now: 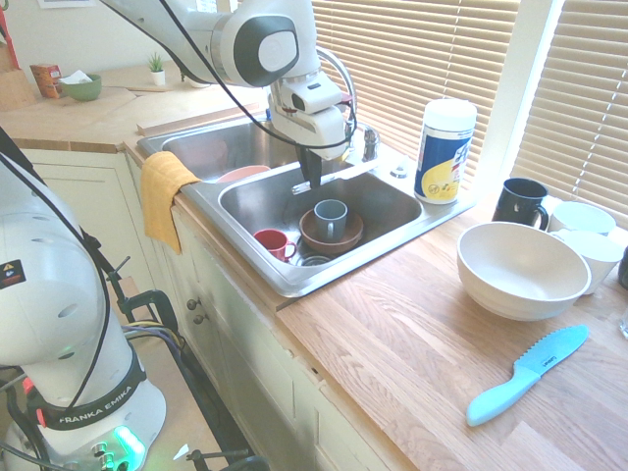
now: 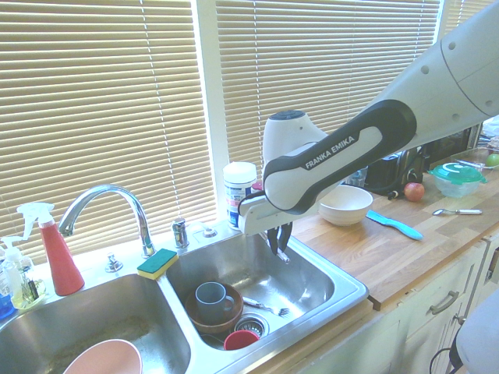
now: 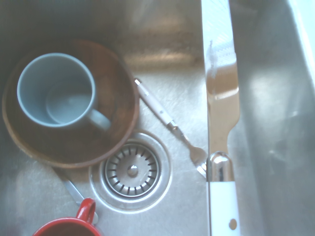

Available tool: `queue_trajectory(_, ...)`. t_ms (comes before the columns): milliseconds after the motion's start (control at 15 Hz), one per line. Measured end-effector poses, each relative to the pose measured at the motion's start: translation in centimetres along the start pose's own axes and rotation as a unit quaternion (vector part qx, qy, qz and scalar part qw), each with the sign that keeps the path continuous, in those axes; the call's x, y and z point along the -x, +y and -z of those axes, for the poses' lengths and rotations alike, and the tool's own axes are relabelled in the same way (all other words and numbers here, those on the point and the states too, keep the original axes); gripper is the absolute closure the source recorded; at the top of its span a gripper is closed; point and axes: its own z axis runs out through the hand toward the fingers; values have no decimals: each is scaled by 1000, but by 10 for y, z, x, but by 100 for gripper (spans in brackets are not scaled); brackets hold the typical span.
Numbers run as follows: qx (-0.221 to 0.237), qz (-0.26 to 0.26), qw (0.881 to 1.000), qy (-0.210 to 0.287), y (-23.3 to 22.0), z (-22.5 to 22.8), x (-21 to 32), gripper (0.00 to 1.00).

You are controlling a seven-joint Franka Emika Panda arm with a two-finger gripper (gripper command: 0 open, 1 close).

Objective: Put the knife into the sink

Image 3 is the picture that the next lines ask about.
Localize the round metal drain strainer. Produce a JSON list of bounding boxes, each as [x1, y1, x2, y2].
[[89, 130, 173, 213]]

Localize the white-handled metal fork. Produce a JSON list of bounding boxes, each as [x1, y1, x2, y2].
[[134, 78, 208, 178]]

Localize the brown wooden bowl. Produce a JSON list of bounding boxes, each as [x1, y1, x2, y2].
[[1, 39, 140, 169]]

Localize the stainless steel sink basin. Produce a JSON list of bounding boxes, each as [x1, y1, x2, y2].
[[0, 0, 315, 236]]

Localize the white-handled table knife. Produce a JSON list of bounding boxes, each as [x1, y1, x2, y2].
[[201, 0, 242, 236]]

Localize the grey-blue ceramic mug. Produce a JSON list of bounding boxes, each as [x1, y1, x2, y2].
[[16, 53, 112, 131]]

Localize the metal utensil under bowl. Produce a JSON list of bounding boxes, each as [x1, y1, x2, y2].
[[54, 167, 99, 225]]

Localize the red enamel mug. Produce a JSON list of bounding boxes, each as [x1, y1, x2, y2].
[[32, 198, 100, 236]]

